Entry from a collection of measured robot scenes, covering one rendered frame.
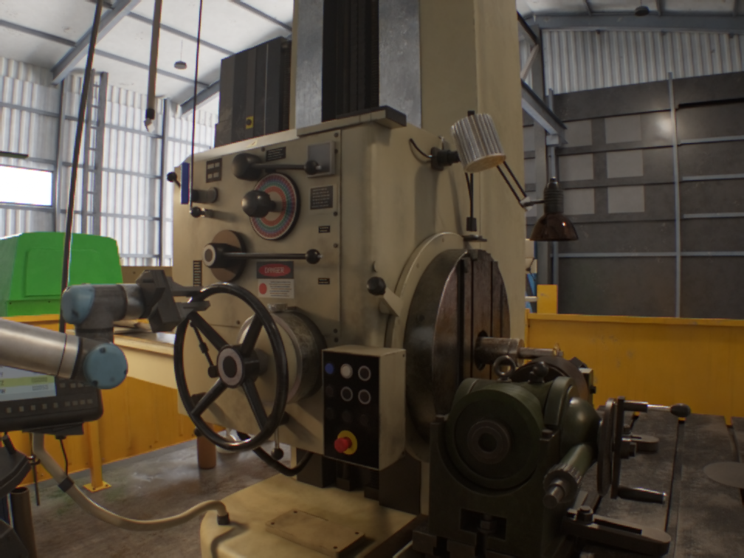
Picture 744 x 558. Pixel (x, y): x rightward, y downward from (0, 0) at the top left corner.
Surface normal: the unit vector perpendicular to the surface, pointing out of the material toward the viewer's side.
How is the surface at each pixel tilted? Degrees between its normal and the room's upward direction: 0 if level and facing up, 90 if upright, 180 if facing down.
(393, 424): 90
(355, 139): 90
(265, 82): 90
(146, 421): 90
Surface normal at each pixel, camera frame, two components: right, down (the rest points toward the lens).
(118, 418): 0.83, 0.00
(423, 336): -0.54, -0.22
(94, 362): 0.59, 0.00
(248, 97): -0.56, 0.01
